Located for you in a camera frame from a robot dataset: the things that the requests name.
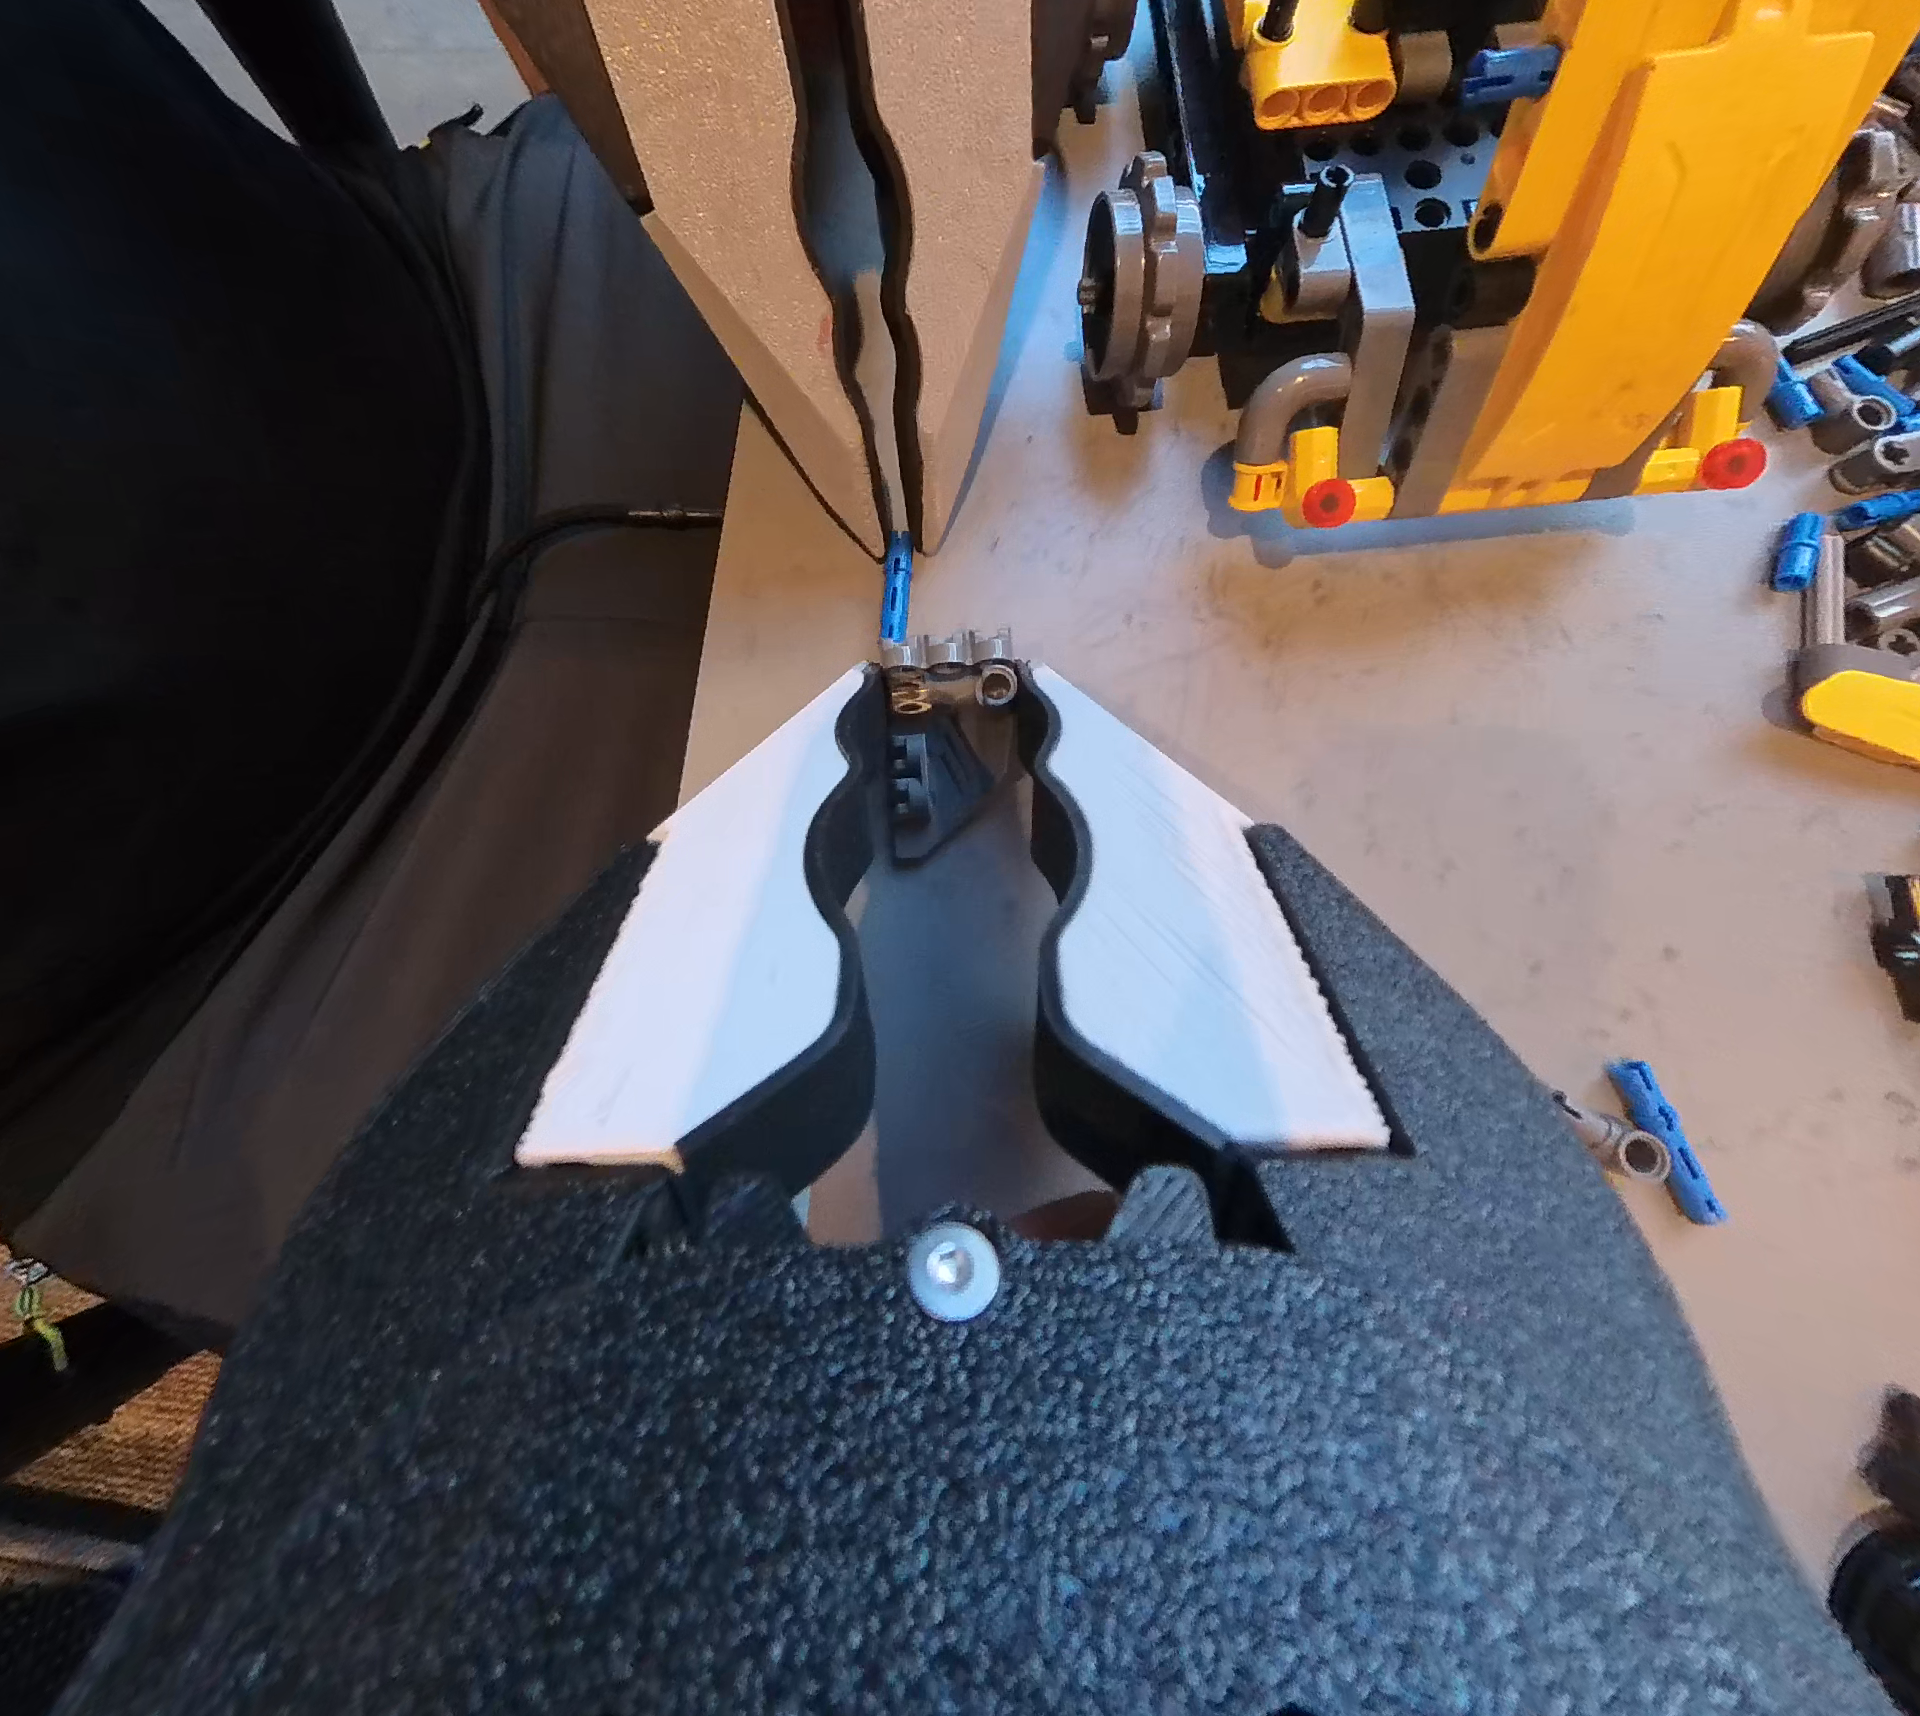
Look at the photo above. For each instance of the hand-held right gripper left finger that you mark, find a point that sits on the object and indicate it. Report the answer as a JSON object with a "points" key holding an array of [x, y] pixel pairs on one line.
{"points": [[707, 982]]}

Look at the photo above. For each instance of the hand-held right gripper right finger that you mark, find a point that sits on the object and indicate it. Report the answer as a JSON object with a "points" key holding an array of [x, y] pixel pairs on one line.
{"points": [[1201, 982]]}

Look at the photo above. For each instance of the pile of toy brick pieces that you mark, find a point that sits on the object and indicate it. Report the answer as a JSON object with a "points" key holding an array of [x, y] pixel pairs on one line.
{"points": [[1876, 413]]}

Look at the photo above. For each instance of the grey angled panel piece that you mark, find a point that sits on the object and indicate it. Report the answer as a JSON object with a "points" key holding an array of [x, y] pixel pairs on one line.
{"points": [[938, 771]]}

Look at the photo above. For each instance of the black spoked wheel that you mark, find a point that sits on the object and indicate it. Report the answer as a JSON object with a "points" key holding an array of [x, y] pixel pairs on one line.
{"points": [[1883, 1598]]}

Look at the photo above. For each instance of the person's grey trouser leg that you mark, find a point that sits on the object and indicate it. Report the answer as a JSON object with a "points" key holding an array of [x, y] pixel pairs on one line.
{"points": [[525, 771]]}

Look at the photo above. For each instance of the blue pin piece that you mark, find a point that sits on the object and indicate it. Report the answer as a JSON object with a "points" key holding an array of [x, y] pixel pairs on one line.
{"points": [[1667, 1139], [897, 585]]}

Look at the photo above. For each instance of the black pin connector piece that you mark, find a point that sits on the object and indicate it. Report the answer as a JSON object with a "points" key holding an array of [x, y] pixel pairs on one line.
{"points": [[1892, 937]]}

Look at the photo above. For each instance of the yellow black toy brick vehicle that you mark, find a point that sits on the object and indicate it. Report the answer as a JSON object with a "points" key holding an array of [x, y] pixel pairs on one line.
{"points": [[1651, 170]]}

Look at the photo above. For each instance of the small yellow green tag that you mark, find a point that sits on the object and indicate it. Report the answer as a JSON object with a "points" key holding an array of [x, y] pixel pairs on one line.
{"points": [[45, 1334]]}

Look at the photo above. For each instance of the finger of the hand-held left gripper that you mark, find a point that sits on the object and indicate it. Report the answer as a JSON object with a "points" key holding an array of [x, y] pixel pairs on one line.
{"points": [[690, 96], [967, 96]]}

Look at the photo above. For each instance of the grey pin connector piece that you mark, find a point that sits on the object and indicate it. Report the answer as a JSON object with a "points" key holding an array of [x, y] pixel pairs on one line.
{"points": [[1642, 1150]]}

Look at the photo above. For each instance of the yellow curved panel piece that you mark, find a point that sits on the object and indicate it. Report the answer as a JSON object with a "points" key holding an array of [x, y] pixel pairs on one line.
{"points": [[1868, 712]]}

